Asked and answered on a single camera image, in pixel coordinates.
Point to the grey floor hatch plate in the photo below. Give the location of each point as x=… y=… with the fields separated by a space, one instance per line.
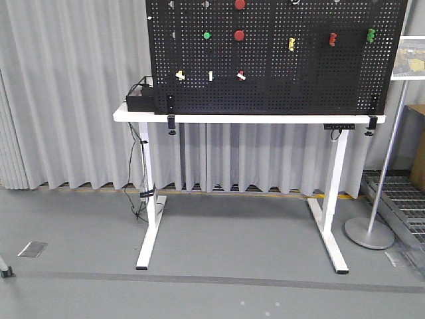
x=33 y=249

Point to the grey sign stand pole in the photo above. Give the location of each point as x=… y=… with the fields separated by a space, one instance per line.
x=368 y=232

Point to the grey pleated curtain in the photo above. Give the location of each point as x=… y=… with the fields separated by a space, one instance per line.
x=66 y=67

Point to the sign board with picture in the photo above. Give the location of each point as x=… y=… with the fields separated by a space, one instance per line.
x=409 y=61

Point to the red toggle switch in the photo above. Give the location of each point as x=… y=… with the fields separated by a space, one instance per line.
x=241 y=75

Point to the cardboard box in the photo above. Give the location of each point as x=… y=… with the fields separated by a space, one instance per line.
x=417 y=169

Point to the red rocker switch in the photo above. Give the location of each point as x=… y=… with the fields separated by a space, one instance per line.
x=332 y=39

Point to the lower red mushroom button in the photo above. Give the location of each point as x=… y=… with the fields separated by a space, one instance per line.
x=239 y=35

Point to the green rocker switch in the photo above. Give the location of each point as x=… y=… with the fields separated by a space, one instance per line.
x=371 y=35

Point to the white height-adjustable table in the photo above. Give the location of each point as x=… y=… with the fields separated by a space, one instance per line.
x=323 y=214

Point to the black caster wheel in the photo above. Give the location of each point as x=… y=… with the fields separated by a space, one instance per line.
x=6 y=270

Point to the metal floor grating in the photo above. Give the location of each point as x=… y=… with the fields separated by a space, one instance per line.
x=401 y=208

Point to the yellow rocker switch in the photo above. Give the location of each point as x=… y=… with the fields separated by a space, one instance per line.
x=291 y=44

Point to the black table control panel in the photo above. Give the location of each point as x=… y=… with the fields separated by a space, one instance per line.
x=339 y=126

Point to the upper red mushroom button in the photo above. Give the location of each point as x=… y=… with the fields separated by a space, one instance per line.
x=240 y=4

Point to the black power supply box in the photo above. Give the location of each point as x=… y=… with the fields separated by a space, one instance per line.
x=140 y=97

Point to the black perforated pegboard panel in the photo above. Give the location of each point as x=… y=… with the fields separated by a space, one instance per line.
x=315 y=79

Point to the right black table clamp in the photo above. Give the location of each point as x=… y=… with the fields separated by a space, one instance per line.
x=370 y=129

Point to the red mushroom button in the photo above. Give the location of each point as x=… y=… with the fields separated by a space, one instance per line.
x=240 y=4
x=239 y=35

